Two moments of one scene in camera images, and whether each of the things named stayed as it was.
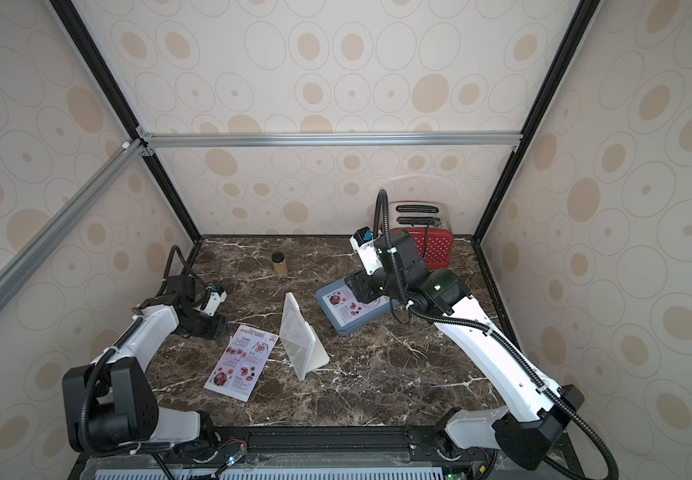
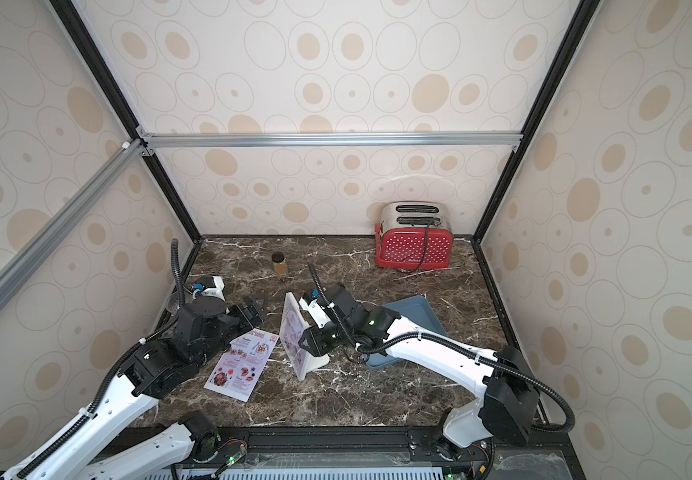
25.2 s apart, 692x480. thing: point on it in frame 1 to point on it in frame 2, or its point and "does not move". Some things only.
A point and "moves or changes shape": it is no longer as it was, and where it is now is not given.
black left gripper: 217,329 to 249,317
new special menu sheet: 346,308 moves or changes shape
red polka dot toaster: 430,227 does not move
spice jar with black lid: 280,264 does not move
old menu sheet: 241,362 does not move
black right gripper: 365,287 to 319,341
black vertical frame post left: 115,92 does not move
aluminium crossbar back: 148,141 does not move
